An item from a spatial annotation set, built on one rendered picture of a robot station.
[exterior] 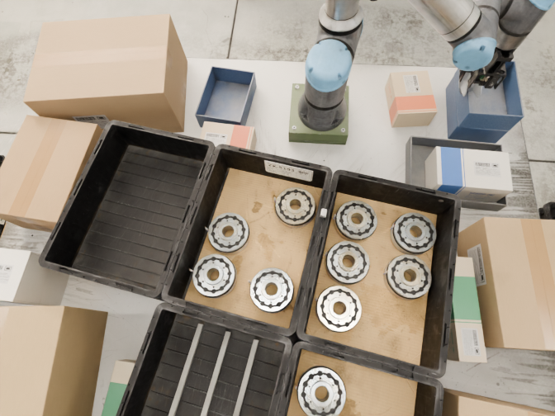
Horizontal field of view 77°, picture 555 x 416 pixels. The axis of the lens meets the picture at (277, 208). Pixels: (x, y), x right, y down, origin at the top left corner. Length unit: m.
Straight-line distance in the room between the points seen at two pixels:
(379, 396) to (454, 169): 0.63
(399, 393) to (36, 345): 0.79
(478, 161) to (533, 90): 1.47
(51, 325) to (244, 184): 0.55
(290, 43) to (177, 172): 1.58
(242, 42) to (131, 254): 1.76
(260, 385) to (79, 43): 1.09
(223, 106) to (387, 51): 1.42
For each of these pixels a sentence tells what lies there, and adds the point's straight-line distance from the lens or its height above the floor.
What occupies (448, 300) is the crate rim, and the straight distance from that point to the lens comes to 0.83.
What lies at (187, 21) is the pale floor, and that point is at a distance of 2.65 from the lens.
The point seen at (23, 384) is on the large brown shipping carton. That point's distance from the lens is 0.97.
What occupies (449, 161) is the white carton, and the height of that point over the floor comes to 0.79.
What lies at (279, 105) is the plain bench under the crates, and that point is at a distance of 1.23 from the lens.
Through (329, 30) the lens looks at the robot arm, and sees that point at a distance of 1.02.
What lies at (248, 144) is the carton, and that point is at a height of 0.77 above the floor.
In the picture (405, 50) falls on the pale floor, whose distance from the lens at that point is 2.46.
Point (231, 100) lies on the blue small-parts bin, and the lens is 1.26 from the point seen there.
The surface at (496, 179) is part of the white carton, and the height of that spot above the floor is 0.79.
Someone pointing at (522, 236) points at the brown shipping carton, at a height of 0.86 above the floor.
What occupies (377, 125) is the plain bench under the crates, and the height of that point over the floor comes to 0.70.
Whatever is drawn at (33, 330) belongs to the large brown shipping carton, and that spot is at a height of 0.90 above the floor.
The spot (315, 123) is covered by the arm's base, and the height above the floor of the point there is 0.79.
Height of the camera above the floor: 1.69
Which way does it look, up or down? 70 degrees down
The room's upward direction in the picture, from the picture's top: 6 degrees counter-clockwise
